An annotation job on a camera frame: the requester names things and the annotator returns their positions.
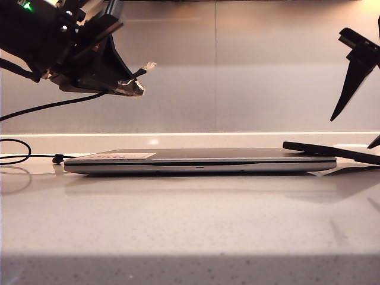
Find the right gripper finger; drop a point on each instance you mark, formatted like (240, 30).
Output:
(375, 143)
(354, 77)

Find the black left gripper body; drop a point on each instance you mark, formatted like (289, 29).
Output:
(86, 44)

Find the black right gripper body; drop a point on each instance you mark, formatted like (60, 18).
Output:
(363, 47)

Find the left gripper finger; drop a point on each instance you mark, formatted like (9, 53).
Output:
(114, 66)
(124, 88)

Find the black smartphone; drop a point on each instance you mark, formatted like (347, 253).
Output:
(326, 151)

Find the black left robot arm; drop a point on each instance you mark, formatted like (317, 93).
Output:
(23, 29)

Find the white paper label sticker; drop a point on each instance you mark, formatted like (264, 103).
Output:
(139, 155)

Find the silver closed laptop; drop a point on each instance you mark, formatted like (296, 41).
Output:
(196, 167)

